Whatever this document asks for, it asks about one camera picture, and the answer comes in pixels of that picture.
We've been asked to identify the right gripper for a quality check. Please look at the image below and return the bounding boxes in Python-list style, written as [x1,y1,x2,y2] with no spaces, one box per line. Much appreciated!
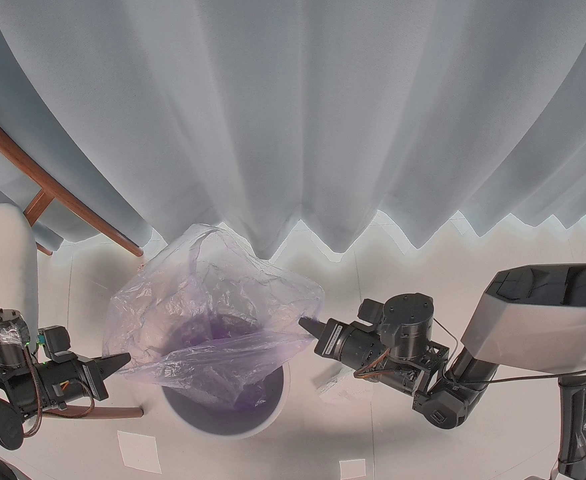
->
[314,319,390,374]

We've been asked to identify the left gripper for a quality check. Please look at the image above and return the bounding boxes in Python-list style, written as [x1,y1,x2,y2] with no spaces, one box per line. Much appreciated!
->
[39,357,109,410]

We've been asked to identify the purple plastic bag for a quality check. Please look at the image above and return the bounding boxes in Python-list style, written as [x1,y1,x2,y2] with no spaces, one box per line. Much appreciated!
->
[102,223,326,411]

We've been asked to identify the white trash bin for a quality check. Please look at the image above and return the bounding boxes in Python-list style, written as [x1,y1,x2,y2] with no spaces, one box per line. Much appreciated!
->
[162,358,291,439]

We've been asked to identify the crumpled clear plastic wrapper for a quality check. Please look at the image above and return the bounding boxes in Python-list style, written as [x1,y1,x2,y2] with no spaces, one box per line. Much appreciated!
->
[315,365,374,405]

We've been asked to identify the wooden chair white cushions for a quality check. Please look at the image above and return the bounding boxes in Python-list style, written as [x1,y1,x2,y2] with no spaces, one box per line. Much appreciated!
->
[0,97,144,421]

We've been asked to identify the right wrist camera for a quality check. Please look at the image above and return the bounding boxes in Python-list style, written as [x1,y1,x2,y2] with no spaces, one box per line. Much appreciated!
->
[358,298,386,325]

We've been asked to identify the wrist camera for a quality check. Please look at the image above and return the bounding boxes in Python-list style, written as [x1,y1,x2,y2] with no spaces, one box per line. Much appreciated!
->
[358,298,386,325]
[37,325,73,364]

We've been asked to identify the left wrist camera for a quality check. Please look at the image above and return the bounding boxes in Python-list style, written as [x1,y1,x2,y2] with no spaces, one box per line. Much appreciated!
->
[37,325,73,364]

